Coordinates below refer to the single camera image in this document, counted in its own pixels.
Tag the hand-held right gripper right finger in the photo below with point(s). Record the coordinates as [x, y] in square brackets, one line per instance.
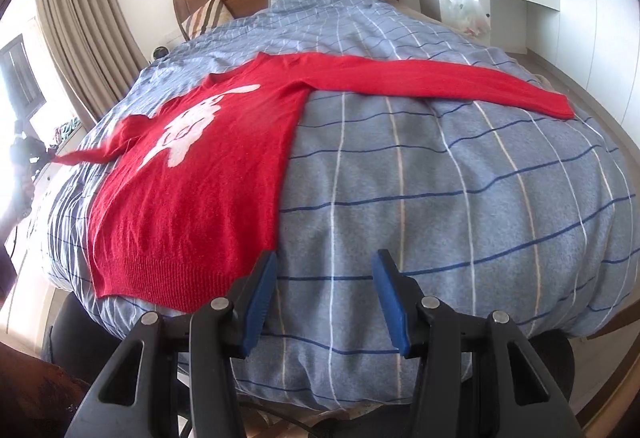
[392, 298]

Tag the red knit sweater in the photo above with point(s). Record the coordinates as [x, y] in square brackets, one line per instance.
[200, 218]

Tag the white wardrobe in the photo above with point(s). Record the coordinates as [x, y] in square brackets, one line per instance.
[600, 17]

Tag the beige curtain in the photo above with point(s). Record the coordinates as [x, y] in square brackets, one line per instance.
[80, 27]

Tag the white plastic bag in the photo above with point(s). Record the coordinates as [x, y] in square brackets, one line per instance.
[470, 12]

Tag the striped pillow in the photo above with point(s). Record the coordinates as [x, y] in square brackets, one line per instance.
[205, 17]

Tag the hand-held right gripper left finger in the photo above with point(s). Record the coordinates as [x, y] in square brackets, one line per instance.
[262, 290]

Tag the blue plaid duvet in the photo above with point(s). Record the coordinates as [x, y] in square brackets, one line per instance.
[400, 218]

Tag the window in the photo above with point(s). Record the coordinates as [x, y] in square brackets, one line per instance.
[17, 77]

